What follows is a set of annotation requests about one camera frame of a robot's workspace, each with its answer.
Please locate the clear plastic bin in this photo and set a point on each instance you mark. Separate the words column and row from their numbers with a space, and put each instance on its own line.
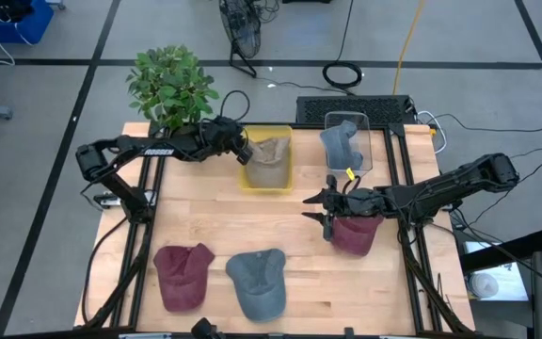
column 369, row 155

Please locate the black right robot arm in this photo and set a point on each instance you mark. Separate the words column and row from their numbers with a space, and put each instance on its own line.
column 440, row 190

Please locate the grey-blue baseball cap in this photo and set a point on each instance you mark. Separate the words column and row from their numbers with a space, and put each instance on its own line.
column 257, row 282
column 339, row 146

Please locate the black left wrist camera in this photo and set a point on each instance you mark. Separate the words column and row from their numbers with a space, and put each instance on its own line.
column 245, row 153

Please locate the black aluminium table frame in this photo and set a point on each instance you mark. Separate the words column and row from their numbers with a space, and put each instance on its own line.
column 395, row 128

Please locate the tan baseball cap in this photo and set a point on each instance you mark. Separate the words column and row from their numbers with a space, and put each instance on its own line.
column 268, row 165

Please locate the white round container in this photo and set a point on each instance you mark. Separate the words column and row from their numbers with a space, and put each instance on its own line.
column 483, row 285

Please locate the maroon baseball cap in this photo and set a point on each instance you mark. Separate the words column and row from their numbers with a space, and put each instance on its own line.
column 181, row 278
column 353, row 240

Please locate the black beam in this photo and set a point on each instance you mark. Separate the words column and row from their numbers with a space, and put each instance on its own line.
column 511, row 249

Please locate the green potted plant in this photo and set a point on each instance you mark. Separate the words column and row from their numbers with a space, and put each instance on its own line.
column 170, row 85

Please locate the black perforated computer case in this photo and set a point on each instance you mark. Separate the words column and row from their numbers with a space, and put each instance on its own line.
column 384, row 110

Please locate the blue plastic crate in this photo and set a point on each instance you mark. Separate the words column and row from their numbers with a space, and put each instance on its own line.
column 36, row 28

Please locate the black floor fan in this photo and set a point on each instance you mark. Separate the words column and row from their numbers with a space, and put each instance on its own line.
column 240, row 28

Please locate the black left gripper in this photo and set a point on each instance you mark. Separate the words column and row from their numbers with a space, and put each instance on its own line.
column 221, row 136

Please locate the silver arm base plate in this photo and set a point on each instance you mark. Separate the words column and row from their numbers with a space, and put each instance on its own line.
column 108, row 200

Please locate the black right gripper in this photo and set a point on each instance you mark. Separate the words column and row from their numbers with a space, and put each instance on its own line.
column 353, row 205

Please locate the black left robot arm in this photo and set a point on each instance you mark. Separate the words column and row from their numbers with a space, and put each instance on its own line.
column 158, row 151

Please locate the yellow plastic bin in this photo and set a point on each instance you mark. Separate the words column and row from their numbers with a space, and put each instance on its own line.
column 266, row 190

